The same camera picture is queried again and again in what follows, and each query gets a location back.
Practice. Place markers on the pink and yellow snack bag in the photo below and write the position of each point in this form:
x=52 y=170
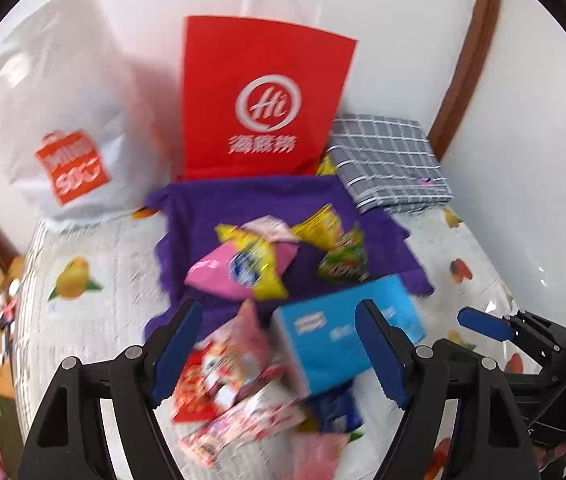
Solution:
x=223 y=275

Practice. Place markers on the fruit print tablecloth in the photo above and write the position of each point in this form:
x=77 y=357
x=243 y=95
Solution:
x=103 y=320

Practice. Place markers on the blue tissue pack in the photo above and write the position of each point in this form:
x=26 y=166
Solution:
x=313 y=345

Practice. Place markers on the yellow triangular snack packet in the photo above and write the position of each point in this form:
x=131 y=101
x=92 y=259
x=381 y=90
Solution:
x=320 y=225

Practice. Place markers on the white pink snack packet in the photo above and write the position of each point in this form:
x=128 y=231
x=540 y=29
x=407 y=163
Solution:
x=270 y=225

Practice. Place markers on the purple towel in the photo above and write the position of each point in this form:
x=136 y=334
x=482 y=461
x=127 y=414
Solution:
x=203 y=210

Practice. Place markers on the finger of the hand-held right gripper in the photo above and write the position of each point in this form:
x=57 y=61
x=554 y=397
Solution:
x=483 y=324

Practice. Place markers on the small red white snack packet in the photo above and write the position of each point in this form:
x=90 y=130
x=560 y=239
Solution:
x=195 y=450

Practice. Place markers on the blue snack packet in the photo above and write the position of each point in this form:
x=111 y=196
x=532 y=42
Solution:
x=335 y=407

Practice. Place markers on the grey checked folded cloth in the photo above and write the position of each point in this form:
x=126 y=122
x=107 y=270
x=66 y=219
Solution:
x=383 y=160

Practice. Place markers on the pale pink snack packet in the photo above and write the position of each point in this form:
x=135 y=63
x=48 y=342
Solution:
x=258 y=420

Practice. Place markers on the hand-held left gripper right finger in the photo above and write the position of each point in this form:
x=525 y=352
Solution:
x=388 y=355

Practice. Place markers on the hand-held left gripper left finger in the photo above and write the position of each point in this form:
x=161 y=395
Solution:
x=178 y=355

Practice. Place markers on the brown wooden door frame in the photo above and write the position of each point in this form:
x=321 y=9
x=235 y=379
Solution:
x=478 y=35

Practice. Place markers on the white plastic shopping bag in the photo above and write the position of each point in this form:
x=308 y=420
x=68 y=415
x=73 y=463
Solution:
x=63 y=85

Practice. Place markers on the red paper bag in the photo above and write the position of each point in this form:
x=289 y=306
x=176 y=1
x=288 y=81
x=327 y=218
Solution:
x=263 y=60

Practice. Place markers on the pink triangular snack packet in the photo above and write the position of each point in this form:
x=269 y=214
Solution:
x=243 y=340

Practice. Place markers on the cluster of small cosmetics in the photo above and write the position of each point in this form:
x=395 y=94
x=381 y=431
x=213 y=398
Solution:
x=5 y=307

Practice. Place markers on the green triangular snack packet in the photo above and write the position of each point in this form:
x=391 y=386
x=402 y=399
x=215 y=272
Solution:
x=343 y=260

